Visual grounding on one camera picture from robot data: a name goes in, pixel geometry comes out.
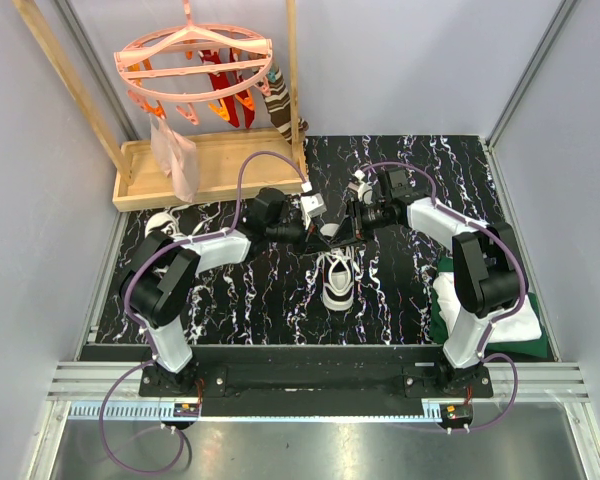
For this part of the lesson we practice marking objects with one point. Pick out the white sneaker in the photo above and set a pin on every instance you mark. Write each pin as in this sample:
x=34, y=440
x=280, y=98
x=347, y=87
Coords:
x=338, y=306
x=168, y=225

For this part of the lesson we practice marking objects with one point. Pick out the brown striped sock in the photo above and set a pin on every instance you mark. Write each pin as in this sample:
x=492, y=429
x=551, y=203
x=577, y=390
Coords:
x=278, y=102

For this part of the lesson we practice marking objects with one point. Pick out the red sock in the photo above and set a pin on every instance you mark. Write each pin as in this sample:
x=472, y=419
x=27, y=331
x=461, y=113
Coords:
x=244, y=97
x=223, y=107

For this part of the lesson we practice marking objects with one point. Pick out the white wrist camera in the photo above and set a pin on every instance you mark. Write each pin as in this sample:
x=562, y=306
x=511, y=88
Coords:
x=361, y=188
x=311, y=203

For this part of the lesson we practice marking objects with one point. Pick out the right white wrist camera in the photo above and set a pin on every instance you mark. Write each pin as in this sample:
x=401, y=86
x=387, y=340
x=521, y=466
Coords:
x=361, y=188

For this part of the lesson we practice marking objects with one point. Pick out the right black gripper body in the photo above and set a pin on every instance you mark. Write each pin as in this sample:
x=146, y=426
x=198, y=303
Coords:
x=365, y=219

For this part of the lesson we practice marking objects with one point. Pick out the translucent plastic bag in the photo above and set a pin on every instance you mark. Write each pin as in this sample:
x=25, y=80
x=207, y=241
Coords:
x=177, y=157

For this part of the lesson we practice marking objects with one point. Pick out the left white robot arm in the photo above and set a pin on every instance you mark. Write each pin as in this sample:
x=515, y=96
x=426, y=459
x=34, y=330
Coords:
x=157, y=280

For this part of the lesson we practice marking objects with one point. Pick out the wooden tray rack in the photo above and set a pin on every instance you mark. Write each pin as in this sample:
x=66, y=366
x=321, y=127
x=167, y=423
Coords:
x=233, y=162

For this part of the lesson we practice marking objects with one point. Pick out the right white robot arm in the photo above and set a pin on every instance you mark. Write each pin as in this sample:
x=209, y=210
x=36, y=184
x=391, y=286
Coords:
x=489, y=280

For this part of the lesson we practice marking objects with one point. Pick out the black marble mat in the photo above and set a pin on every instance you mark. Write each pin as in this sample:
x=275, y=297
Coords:
x=403, y=282

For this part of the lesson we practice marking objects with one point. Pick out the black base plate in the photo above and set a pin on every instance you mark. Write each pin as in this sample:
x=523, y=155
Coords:
x=312, y=391

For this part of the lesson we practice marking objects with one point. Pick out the white shoelace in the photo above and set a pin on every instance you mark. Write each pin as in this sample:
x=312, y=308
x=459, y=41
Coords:
x=339, y=271

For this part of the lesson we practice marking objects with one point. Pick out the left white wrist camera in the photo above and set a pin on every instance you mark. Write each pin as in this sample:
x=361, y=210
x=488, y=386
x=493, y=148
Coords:
x=311, y=203

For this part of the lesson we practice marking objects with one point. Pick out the pink round clip hanger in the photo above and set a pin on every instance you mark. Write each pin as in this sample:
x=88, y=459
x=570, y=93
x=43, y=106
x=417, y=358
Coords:
x=164, y=68

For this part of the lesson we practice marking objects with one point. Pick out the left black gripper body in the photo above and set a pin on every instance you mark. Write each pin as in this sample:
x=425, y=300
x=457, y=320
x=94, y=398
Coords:
x=293, y=233

